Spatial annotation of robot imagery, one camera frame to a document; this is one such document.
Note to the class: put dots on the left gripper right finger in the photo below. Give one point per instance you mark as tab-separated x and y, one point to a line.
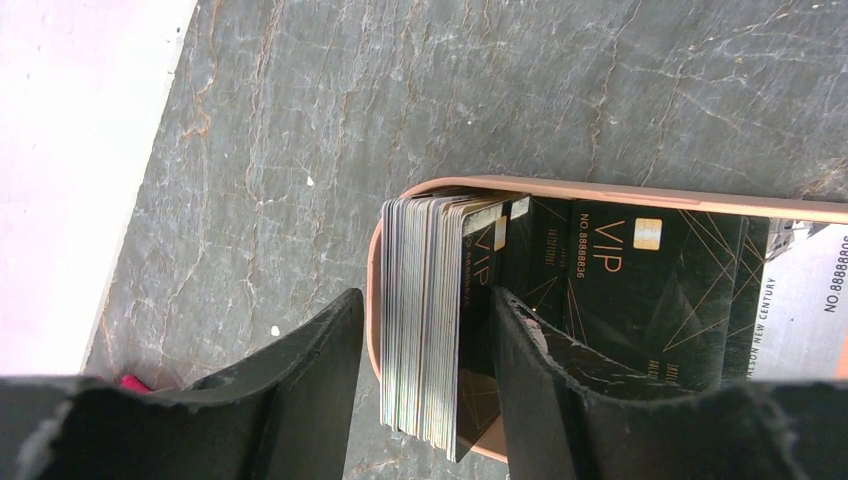
570	412

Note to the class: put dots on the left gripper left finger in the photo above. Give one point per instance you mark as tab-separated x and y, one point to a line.
283	412

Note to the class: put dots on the stack of upright cards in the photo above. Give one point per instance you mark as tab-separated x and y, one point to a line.
441	255

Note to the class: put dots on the pink oval card tray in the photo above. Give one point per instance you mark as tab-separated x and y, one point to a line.
538	278

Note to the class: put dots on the silver card in tray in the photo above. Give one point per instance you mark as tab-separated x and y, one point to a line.
801	324

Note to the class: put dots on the red crumpled cloth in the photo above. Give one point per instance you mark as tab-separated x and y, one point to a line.
132	383

